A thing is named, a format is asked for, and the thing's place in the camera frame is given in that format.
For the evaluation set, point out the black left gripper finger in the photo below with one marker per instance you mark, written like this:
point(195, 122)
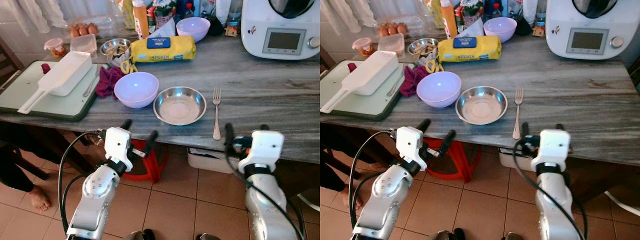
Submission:
point(150, 141)
point(126, 124)
point(447, 140)
point(423, 125)

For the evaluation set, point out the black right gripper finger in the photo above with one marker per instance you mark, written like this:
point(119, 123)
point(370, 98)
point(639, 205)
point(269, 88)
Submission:
point(525, 132)
point(229, 135)
point(560, 127)
point(264, 128)

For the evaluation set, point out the silver metal spoon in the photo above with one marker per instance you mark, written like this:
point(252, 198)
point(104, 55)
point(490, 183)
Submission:
point(89, 88)
point(395, 87)

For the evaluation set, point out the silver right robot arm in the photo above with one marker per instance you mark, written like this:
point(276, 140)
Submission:
point(267, 210)
point(555, 210)

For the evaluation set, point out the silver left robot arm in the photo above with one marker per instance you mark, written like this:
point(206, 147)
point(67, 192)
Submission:
point(385, 200)
point(95, 200)

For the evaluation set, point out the silver metal fork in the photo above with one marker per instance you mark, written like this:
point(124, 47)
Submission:
point(517, 115)
point(216, 115)

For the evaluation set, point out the red plastic stool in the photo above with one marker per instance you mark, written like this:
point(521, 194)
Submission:
point(462, 162)
point(152, 167)

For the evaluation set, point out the white storage box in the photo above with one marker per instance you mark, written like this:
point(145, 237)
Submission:
point(210, 160)
point(512, 159)

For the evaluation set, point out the lilac plastic bowl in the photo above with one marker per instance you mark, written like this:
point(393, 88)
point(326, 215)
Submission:
point(500, 29)
point(136, 90)
point(193, 29)
point(438, 90)

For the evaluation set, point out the stainless steel plate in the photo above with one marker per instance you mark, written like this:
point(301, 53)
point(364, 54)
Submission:
point(179, 107)
point(481, 107)

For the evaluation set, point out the purple crumpled cloth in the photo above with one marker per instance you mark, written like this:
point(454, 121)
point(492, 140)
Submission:
point(411, 82)
point(107, 82)

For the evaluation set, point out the pale green cutting board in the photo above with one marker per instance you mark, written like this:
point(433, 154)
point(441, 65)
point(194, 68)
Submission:
point(60, 104)
point(370, 104)

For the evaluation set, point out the small stainless steel bowl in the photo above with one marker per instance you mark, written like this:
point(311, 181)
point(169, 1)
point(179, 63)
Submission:
point(115, 48)
point(423, 47)

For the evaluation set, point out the person's leg with bare foot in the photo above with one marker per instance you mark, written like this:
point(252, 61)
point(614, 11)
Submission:
point(15, 172)
point(330, 177)

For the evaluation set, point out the yellow kitchen cloth package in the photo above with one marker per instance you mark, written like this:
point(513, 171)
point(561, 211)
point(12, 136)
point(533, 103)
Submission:
point(480, 52)
point(175, 52)

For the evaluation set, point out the clear plastic food container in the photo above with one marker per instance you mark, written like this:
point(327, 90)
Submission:
point(83, 44)
point(391, 43)

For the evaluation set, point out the small maroon cloth piece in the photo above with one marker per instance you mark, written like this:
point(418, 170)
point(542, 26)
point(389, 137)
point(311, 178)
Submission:
point(45, 68)
point(352, 67)

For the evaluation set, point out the dark wooden chair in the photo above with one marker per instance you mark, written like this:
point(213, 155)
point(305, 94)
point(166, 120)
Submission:
point(7, 65)
point(326, 59)

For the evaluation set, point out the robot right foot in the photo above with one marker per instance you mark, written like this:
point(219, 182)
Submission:
point(512, 236)
point(207, 236)

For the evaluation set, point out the small brown box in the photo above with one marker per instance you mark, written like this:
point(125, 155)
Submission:
point(538, 31)
point(231, 31)

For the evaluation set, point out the brown egg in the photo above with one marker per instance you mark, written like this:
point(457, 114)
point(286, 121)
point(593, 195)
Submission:
point(93, 28)
point(392, 29)
point(401, 28)
point(383, 31)
point(83, 29)
point(74, 31)

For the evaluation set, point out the clear plastic egg carton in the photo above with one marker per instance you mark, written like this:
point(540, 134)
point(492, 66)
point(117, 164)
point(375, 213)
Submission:
point(110, 25)
point(417, 24)

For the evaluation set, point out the small jar with pink lid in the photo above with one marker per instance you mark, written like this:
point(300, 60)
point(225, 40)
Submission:
point(54, 46)
point(362, 45)

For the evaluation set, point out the black pouch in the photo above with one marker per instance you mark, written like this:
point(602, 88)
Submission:
point(523, 27)
point(216, 27)

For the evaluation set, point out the orange sauce bottle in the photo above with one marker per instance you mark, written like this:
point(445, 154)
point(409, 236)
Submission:
point(140, 20)
point(448, 20)

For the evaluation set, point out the white kitchen cooking machine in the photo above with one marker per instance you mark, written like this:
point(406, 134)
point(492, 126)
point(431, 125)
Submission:
point(610, 25)
point(300, 25)

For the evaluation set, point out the clear plastic bottle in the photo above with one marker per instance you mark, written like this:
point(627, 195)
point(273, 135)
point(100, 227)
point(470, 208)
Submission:
point(540, 12)
point(235, 12)

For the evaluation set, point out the colourful snack bag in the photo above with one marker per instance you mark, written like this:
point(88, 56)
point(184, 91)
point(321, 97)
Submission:
point(164, 12)
point(471, 12)

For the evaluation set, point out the white curtain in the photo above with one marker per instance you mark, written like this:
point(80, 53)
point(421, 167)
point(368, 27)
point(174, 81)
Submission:
point(380, 9)
point(50, 10)

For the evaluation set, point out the small bottle with red cap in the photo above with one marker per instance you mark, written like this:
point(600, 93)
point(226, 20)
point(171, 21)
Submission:
point(188, 11)
point(495, 11)

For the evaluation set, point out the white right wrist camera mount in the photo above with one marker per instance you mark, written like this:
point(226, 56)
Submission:
point(265, 147)
point(552, 147)

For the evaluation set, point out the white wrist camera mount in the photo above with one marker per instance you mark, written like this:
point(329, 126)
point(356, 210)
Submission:
point(410, 144)
point(265, 147)
point(117, 145)
point(552, 147)

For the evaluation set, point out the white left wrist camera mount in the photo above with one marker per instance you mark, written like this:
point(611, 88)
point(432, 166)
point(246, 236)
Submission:
point(410, 144)
point(117, 145)

